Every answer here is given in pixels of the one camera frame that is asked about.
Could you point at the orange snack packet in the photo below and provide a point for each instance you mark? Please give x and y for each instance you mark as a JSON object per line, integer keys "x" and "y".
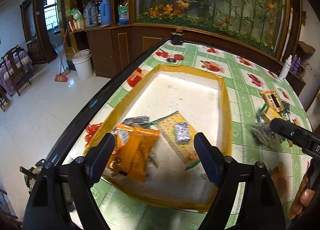
{"x": 133, "y": 146}

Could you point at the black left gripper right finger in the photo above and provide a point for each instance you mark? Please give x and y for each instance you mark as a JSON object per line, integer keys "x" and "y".
{"x": 210, "y": 157}

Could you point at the white plastic bucket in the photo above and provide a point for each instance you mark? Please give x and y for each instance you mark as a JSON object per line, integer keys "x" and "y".
{"x": 82, "y": 63}

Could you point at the silver foil snack packet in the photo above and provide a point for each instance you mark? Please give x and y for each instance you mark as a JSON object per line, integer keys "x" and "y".
{"x": 138, "y": 121}

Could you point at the wooden chair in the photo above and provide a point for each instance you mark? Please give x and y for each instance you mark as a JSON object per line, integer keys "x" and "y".
{"x": 16, "y": 70}

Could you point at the tan barcode cracker pack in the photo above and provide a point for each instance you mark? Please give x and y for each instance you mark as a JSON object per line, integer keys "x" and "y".
{"x": 273, "y": 100}

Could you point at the purple bottles pair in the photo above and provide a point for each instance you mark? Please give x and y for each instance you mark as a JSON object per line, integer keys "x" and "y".
{"x": 295, "y": 64}

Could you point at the small black jar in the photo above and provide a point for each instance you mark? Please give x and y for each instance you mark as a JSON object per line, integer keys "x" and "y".
{"x": 177, "y": 36}

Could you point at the clear dark snack packet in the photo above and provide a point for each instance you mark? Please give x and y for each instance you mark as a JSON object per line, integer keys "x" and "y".
{"x": 263, "y": 133}

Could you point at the white spray bottle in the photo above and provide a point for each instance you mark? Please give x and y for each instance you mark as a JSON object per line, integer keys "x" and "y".
{"x": 286, "y": 68}

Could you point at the grey thermos jug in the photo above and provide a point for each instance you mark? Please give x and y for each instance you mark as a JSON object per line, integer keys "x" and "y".
{"x": 90, "y": 14}

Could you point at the right hand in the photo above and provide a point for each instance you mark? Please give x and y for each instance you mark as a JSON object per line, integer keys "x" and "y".
{"x": 302, "y": 199}

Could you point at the dark green cracker packet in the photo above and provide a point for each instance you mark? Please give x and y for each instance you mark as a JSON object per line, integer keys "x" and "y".
{"x": 285, "y": 115}

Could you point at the cracker pack inside box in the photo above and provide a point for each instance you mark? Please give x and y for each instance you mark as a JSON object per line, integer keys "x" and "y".
{"x": 186, "y": 152}

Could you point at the green-edged cracker pack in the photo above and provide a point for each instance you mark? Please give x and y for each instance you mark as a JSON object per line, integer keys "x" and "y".
{"x": 266, "y": 114}

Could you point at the blue thermos jug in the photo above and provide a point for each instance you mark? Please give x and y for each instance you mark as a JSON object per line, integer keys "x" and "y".
{"x": 105, "y": 12}

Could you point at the red broom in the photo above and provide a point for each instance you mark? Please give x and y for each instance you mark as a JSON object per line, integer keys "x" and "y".
{"x": 63, "y": 72}

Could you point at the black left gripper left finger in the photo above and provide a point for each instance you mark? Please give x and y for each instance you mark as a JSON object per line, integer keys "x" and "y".
{"x": 97, "y": 159}

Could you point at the flower glass cabinet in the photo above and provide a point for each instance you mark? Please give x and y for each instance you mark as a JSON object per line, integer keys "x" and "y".
{"x": 262, "y": 24}

